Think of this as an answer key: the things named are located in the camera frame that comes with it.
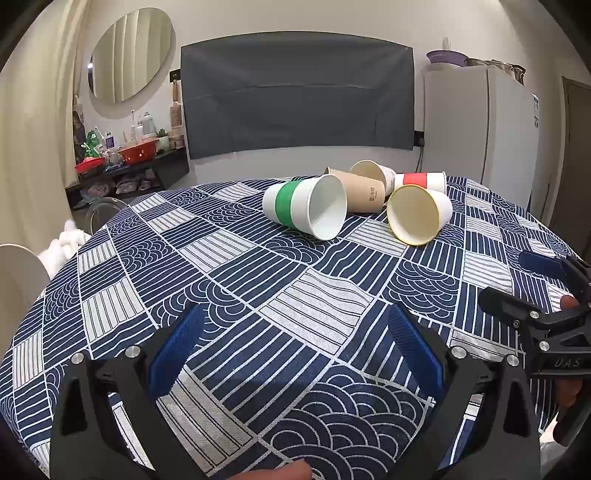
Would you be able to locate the white fluffy cloth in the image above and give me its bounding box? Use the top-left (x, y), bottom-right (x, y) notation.
top-left (39, 219), bottom-right (93, 278)

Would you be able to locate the round wall mirror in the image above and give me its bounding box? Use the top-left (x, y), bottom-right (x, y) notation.
top-left (88, 8), bottom-right (177, 103)

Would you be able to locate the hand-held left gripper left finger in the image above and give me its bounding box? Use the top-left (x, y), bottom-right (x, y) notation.
top-left (48, 302), bottom-right (206, 480)

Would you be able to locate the blue patterned tablecloth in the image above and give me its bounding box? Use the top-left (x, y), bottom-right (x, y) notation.
top-left (0, 174), bottom-right (583, 480)

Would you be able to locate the brown paper cup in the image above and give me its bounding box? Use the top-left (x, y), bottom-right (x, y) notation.
top-left (323, 167), bottom-right (386, 214)

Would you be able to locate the purple basin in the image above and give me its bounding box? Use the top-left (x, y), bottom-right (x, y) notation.
top-left (426, 50), bottom-right (469, 68)

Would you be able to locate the hanging hairbrush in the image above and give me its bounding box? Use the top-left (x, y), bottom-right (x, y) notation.
top-left (169, 80), bottom-right (184, 130)

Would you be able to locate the green packet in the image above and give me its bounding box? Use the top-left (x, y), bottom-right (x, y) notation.
top-left (82, 130), bottom-right (103, 160)

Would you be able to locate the grey covered television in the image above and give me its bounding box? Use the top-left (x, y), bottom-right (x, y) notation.
top-left (180, 31), bottom-right (416, 160)

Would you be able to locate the black wall shelf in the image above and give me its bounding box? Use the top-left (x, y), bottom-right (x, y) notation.
top-left (65, 150), bottom-right (190, 210)

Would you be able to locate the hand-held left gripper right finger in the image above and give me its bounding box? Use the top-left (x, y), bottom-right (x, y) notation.
top-left (387, 305), bottom-right (542, 480)

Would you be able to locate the green striped white paper cup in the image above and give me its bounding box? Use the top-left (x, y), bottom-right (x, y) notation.
top-left (262, 174), bottom-right (348, 241)

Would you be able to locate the person's left hand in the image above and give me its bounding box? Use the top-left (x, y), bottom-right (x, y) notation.
top-left (231, 459), bottom-right (314, 480)

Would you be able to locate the white chair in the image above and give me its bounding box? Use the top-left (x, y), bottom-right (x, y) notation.
top-left (0, 244), bottom-right (51, 356)

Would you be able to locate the beige curtain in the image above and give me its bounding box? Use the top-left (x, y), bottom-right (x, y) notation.
top-left (0, 0), bottom-right (88, 245)

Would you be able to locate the plain white paper cup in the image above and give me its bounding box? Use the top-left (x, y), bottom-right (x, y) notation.
top-left (349, 160), bottom-right (397, 197)

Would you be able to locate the red colander bowl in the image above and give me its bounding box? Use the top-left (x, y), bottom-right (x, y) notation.
top-left (117, 141), bottom-right (158, 166)

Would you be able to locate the red striped white paper cup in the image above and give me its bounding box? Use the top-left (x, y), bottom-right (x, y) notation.
top-left (394, 171), bottom-right (448, 195)

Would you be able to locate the dark door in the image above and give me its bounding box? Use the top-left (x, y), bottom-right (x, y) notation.
top-left (549, 76), bottom-right (591, 250)

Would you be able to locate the white refrigerator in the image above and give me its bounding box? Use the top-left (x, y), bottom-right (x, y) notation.
top-left (422, 65), bottom-right (541, 210)

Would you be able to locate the person's right hand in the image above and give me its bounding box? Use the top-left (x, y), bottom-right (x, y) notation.
top-left (554, 294), bottom-right (585, 409)

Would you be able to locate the transparent chair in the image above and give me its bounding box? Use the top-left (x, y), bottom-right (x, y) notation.
top-left (88, 197), bottom-right (126, 234)

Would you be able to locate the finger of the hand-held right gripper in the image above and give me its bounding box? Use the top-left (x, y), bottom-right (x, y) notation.
top-left (518, 250), bottom-right (591, 306)
top-left (478, 287), bottom-right (557, 344)

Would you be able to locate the white cup with yellow inside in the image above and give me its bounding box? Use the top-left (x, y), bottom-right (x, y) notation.
top-left (386, 185), bottom-right (454, 246)

